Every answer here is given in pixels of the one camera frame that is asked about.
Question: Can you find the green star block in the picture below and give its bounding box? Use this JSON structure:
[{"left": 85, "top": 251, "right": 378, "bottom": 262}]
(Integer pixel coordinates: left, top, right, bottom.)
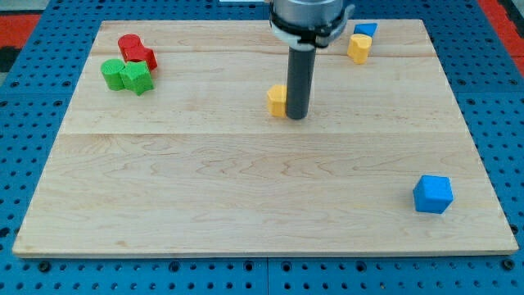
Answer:
[{"left": 120, "top": 61, "right": 154, "bottom": 96}]

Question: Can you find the green cylinder block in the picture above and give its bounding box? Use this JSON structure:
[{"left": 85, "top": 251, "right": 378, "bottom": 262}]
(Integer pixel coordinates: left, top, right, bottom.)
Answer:
[{"left": 100, "top": 59, "right": 125, "bottom": 91}]

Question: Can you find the yellow heart block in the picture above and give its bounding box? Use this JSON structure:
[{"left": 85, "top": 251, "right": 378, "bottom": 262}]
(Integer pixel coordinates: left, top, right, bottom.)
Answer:
[{"left": 347, "top": 34, "right": 373, "bottom": 65}]

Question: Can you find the blue cube block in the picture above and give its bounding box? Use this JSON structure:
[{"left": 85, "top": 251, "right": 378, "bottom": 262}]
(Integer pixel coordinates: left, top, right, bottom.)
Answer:
[{"left": 413, "top": 175, "right": 454, "bottom": 214}]

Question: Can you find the light wooden board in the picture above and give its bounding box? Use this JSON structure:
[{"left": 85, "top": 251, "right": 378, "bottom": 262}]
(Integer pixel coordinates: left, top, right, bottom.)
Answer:
[{"left": 12, "top": 20, "right": 518, "bottom": 258}]

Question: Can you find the red star block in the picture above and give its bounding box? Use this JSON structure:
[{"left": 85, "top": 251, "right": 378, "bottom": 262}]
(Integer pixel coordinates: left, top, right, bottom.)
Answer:
[{"left": 124, "top": 46, "right": 157, "bottom": 70}]

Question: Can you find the red cylinder block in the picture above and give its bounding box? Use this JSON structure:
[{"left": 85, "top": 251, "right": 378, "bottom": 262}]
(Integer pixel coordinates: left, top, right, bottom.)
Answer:
[{"left": 117, "top": 34, "right": 142, "bottom": 61}]

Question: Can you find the yellow hexagon block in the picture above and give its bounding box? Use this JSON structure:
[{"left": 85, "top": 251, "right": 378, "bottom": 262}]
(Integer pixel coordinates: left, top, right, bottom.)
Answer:
[{"left": 267, "top": 84, "right": 287, "bottom": 118}]

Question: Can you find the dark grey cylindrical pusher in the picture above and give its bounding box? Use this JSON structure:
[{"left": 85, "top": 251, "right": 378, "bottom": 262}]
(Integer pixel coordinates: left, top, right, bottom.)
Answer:
[{"left": 286, "top": 48, "right": 316, "bottom": 120}]

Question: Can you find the blue triangle block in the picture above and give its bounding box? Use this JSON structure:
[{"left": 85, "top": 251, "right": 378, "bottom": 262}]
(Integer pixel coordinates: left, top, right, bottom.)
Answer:
[{"left": 354, "top": 23, "right": 378, "bottom": 38}]

